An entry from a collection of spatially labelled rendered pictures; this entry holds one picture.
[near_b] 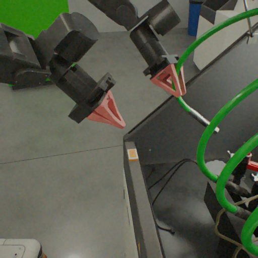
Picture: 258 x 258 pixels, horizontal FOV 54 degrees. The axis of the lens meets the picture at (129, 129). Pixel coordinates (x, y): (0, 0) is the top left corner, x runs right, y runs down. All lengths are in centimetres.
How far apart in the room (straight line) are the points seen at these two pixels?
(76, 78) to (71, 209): 157
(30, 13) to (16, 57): 326
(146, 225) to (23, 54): 47
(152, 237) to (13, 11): 331
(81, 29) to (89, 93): 11
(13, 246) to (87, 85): 120
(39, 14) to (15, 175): 211
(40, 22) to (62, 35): 326
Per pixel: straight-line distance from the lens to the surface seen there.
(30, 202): 210
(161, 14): 67
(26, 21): 368
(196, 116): 69
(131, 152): 86
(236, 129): 105
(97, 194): 204
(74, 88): 47
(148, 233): 66
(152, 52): 66
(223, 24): 61
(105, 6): 68
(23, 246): 154
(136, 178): 78
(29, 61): 42
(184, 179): 97
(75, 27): 43
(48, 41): 45
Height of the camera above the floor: 149
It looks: 33 degrees down
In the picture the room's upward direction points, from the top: straight up
